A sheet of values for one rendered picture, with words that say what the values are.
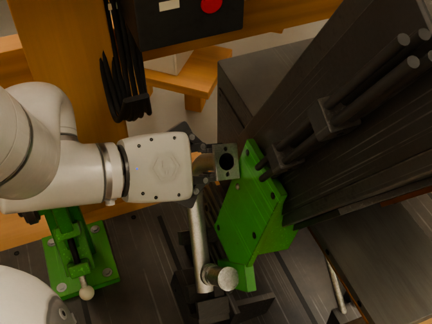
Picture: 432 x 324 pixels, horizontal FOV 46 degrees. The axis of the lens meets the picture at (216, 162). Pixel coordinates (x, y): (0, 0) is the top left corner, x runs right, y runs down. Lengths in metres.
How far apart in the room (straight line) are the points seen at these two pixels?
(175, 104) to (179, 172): 2.00
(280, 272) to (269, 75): 0.40
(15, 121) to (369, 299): 0.56
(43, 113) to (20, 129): 0.16
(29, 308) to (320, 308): 0.83
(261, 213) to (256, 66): 0.31
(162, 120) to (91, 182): 1.97
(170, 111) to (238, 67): 1.77
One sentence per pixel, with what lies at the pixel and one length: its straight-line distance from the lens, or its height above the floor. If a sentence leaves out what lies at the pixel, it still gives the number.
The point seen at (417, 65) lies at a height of 1.60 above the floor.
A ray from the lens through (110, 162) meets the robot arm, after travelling 0.69.
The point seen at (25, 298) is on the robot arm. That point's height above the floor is 1.60.
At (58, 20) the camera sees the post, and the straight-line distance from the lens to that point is 0.86.
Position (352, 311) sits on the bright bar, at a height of 1.01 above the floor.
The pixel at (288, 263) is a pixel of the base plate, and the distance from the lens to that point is 1.07.
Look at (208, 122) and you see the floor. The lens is 2.62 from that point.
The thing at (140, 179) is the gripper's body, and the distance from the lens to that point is 0.72.
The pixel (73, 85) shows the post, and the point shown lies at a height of 1.24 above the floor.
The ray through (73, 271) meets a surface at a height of 0.99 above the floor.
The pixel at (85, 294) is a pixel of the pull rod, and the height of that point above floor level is 0.95.
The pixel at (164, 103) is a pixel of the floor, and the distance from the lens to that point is 2.74.
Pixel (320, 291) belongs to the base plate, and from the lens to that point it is 1.05.
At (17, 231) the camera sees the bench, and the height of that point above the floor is 0.88.
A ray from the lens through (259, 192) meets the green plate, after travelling 0.74.
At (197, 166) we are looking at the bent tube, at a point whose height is 1.18.
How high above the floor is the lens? 1.81
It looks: 48 degrees down
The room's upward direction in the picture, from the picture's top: straight up
